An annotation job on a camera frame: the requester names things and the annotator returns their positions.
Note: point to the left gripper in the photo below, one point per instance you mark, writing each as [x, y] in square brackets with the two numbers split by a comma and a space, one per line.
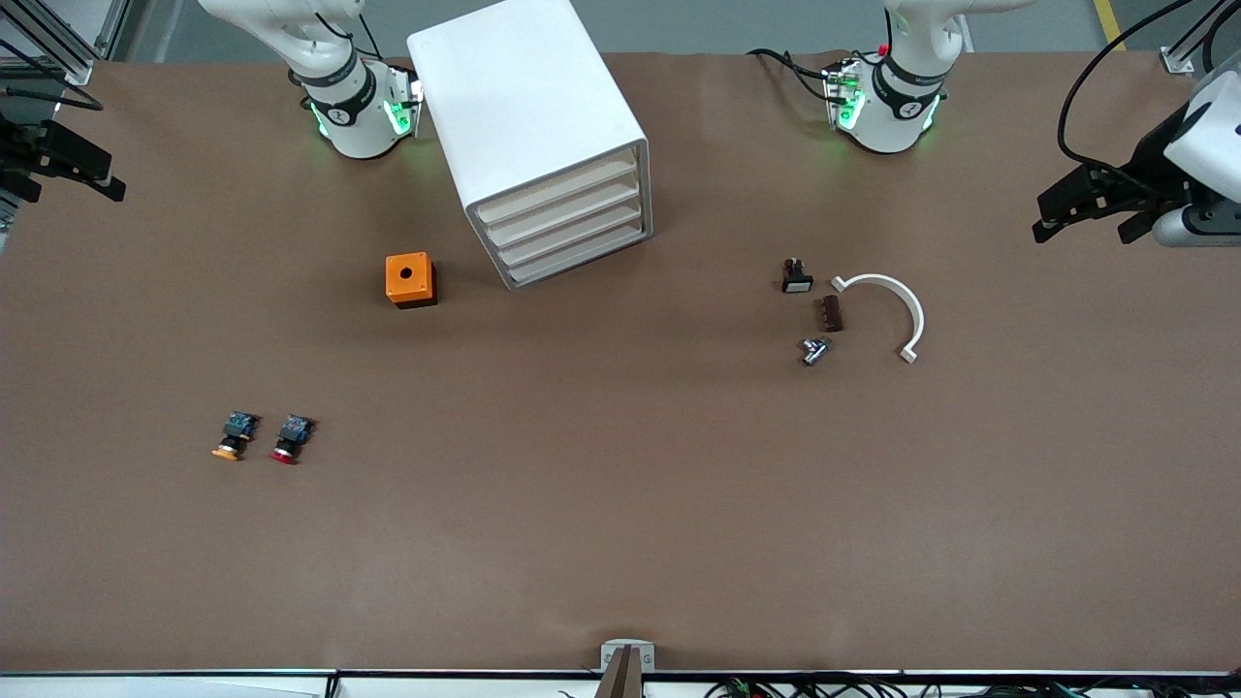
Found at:
[1150, 153]

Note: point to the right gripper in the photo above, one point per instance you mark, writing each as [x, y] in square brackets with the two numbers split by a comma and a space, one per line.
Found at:
[21, 145]

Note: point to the red push button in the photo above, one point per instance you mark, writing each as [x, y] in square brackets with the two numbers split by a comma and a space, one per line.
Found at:
[291, 438]

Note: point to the white plastic drawer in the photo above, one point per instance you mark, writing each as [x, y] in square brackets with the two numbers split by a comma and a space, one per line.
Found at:
[576, 254]
[570, 234]
[562, 212]
[557, 191]

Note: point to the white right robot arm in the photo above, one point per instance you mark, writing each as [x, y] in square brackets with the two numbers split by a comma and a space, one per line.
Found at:
[349, 116]

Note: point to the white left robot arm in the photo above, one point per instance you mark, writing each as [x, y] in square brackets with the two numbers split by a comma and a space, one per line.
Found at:
[897, 107]

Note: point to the orange push button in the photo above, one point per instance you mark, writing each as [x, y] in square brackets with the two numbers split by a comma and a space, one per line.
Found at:
[236, 434]

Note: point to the black white push button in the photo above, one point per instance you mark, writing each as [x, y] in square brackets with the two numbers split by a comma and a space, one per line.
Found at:
[797, 282]

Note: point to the white drawer cabinet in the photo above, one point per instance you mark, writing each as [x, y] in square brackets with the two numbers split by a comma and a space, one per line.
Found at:
[524, 87]

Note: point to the brown terminal block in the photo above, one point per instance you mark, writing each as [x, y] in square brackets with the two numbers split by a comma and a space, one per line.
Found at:
[831, 314]

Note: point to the aluminium frame strut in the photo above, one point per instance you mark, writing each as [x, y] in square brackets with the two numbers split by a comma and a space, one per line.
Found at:
[73, 70]
[114, 24]
[1176, 61]

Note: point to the white curved plastic bracket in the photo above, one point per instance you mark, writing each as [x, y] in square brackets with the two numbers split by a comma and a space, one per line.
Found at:
[911, 310]

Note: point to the silver key switch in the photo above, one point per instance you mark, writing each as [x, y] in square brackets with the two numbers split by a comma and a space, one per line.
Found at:
[814, 352]

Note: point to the orange button enclosure box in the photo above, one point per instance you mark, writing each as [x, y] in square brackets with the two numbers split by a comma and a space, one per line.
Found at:
[407, 276]

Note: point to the white bracket at table edge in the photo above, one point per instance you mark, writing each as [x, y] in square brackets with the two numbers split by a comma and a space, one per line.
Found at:
[627, 669]

